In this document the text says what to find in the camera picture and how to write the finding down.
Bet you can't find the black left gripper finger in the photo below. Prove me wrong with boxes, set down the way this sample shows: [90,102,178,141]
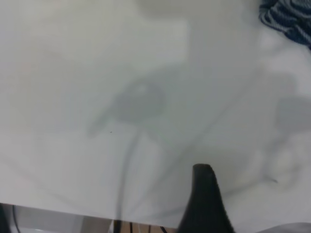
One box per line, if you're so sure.
[177,164,238,233]

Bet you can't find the blue denim kids jeans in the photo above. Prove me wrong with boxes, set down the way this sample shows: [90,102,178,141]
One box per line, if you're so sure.
[258,0,311,50]

